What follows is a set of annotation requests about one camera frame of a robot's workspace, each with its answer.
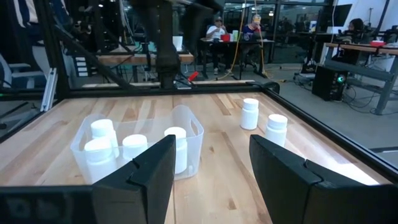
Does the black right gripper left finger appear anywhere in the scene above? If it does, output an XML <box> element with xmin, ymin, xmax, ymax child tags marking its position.
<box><xmin>92</xmin><ymin>135</ymin><xmax>177</xmax><ymax>224</ymax></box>

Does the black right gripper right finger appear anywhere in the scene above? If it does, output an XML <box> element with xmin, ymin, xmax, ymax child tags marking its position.
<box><xmin>249</xmin><ymin>134</ymin><xmax>374</xmax><ymax>224</ymax></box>

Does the white plastic pill bottle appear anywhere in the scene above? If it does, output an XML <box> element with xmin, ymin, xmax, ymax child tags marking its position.
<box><xmin>90</xmin><ymin>118</ymin><xmax>119</xmax><ymax>158</ymax></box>
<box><xmin>83</xmin><ymin>138</ymin><xmax>118</xmax><ymax>184</ymax></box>
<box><xmin>122</xmin><ymin>134</ymin><xmax>149</xmax><ymax>163</ymax></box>
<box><xmin>239</xmin><ymin>98</ymin><xmax>260</xmax><ymax>131</ymax></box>
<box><xmin>164</xmin><ymin>126</ymin><xmax>188</xmax><ymax>174</ymax></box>
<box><xmin>264</xmin><ymin>113</ymin><xmax>289</xmax><ymax>148</ymax></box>

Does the clear plastic basket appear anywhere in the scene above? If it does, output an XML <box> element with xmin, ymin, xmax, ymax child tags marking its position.
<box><xmin>70</xmin><ymin>105</ymin><xmax>205</xmax><ymax>184</ymax></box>

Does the black computer tower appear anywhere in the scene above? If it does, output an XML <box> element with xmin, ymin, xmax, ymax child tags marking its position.
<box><xmin>312</xmin><ymin>65</ymin><xmax>349</xmax><ymax>102</ymax></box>

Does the wooden workbench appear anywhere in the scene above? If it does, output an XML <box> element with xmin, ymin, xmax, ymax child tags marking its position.
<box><xmin>96</xmin><ymin>52</ymin><xmax>195</xmax><ymax>83</ymax></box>

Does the silver aluminium bar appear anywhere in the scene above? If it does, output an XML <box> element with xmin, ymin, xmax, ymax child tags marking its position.
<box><xmin>39</xmin><ymin>67</ymin><xmax>58</xmax><ymax>112</ymax></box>

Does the gray desk with wooden top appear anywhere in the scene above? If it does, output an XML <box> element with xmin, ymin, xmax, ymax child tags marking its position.
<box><xmin>323</xmin><ymin>42</ymin><xmax>398</xmax><ymax>116</ymax></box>

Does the black office table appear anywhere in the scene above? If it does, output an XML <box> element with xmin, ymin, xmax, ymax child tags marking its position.
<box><xmin>198</xmin><ymin>37</ymin><xmax>276</xmax><ymax>79</ymax></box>

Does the person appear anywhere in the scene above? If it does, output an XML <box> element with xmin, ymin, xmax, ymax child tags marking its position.
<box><xmin>205</xmin><ymin>15</ymin><xmax>231</xmax><ymax>75</ymax></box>
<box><xmin>337</xmin><ymin>17</ymin><xmax>374</xmax><ymax>44</ymax></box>
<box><xmin>241</xmin><ymin>14</ymin><xmax>266</xmax><ymax>70</ymax></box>

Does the gray chair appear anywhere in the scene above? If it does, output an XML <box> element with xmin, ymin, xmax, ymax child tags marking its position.
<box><xmin>0</xmin><ymin>54</ymin><xmax>47</xmax><ymax>90</ymax></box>

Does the black corner bracket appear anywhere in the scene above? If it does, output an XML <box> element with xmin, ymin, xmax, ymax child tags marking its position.
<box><xmin>253</xmin><ymin>81</ymin><xmax>280</xmax><ymax>95</ymax></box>

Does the black diagonal frame brace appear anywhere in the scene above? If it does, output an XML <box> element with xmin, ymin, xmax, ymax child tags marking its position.
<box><xmin>52</xmin><ymin>24</ymin><xmax>134</xmax><ymax>91</ymax></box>

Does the yellow hanging cable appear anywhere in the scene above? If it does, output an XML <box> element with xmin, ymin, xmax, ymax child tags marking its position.
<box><xmin>216</xmin><ymin>0</ymin><xmax>247</xmax><ymax>81</ymax></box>

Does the black frame post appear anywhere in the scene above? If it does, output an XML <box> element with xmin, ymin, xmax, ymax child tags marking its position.
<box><xmin>32</xmin><ymin>0</ymin><xmax>71</xmax><ymax>100</ymax></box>

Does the black wall monitor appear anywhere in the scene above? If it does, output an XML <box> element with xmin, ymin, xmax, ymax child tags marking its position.
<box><xmin>331</xmin><ymin>3</ymin><xmax>354</xmax><ymax>27</ymax></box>

